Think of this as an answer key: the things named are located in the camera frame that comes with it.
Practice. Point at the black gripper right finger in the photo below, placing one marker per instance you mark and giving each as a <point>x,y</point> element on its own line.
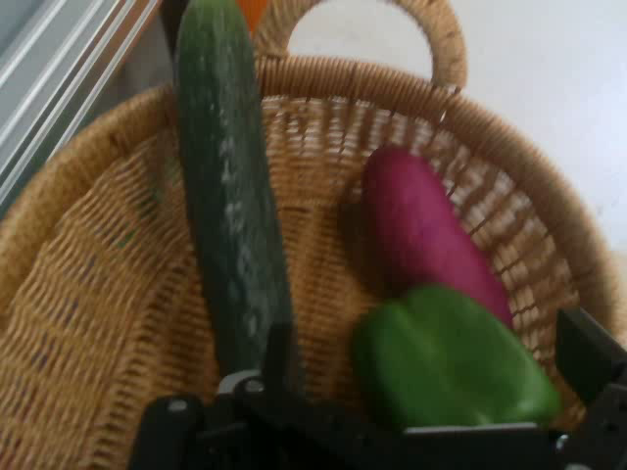
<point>602,382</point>

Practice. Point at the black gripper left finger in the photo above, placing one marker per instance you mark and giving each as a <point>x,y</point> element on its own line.
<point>196,436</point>

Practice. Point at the orange fruit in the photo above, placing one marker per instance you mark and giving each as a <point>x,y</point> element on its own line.
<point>251,14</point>

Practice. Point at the green bell pepper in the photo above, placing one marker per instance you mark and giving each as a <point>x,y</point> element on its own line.
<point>441,362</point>

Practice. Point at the purple eggplant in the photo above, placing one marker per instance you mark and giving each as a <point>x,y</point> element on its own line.
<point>421,225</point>

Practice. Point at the long dark green cucumber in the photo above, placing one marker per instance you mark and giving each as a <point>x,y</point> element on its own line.
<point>225,171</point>

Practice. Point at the aluminium rail along table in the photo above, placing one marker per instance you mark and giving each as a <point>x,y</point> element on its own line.
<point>54,73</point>

